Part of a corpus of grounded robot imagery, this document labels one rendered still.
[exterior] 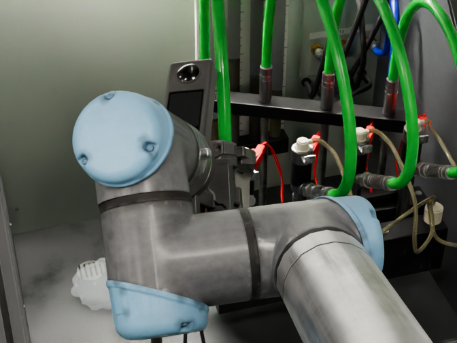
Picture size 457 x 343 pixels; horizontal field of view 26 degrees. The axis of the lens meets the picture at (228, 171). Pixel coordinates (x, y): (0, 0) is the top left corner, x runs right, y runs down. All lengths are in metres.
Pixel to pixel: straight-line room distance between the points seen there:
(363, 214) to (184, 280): 0.15
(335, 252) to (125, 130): 0.18
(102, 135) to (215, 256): 0.13
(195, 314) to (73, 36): 0.76
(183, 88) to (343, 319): 0.40
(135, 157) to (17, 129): 0.79
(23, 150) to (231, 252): 0.83
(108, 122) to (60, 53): 0.71
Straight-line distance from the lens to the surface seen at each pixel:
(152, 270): 0.76
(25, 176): 1.59
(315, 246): 0.73
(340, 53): 1.12
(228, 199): 0.95
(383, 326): 0.63
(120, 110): 0.76
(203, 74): 0.98
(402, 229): 1.43
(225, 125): 1.04
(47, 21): 1.44
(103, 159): 0.76
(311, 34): 1.56
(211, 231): 0.77
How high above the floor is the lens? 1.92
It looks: 39 degrees down
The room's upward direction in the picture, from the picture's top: straight up
